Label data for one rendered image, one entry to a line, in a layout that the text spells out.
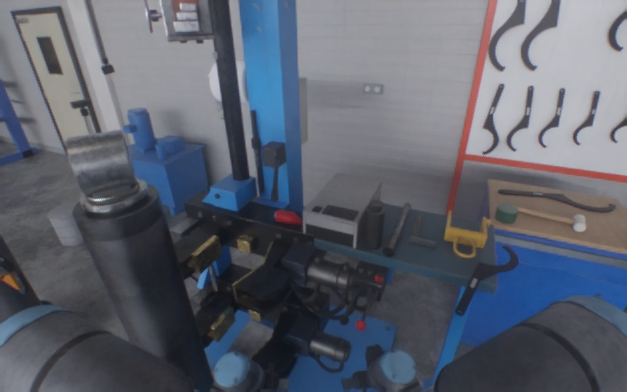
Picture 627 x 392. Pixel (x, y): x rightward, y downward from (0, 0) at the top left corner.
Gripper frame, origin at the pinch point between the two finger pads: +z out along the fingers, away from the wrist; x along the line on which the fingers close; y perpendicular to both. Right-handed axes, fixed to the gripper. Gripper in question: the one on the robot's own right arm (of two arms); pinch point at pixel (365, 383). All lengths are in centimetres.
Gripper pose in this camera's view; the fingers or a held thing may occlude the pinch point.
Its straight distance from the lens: 131.6
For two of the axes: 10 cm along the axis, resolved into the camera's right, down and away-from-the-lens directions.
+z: -1.6, 6.1, 7.7
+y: 1.2, 7.9, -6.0
